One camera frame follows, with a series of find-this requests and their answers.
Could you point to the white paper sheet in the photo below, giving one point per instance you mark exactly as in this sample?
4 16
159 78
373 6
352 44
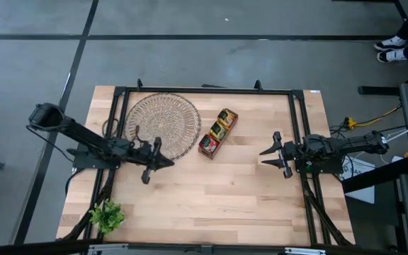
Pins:
358 170

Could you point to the black desk beam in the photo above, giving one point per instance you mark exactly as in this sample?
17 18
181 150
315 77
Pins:
377 175

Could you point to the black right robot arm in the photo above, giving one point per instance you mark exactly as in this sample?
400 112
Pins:
349 143

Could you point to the red tea bag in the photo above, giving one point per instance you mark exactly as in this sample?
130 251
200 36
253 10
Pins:
208 143

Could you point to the yellow tea bag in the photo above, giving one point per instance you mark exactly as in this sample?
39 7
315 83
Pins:
218 129

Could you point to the small green artificial plant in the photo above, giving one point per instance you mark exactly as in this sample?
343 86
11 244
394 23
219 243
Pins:
107 216

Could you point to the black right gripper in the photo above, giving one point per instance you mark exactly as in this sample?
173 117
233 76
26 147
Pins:
287 154

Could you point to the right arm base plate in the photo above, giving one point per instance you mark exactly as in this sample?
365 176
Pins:
333 169

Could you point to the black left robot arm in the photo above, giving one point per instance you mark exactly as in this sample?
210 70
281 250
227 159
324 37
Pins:
80 132

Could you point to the wooden three-compartment box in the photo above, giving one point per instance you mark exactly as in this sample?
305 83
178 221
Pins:
218 134

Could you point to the black metal table frame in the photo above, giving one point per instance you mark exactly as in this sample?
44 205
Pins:
207 90

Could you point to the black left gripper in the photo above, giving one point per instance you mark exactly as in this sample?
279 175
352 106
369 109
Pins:
147 156

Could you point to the orange tea bag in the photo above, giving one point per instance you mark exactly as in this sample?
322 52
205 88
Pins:
227 117

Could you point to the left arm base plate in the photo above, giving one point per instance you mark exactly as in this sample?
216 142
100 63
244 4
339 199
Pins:
83 163

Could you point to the black front crossbar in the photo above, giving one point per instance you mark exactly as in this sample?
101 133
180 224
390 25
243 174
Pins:
30 248

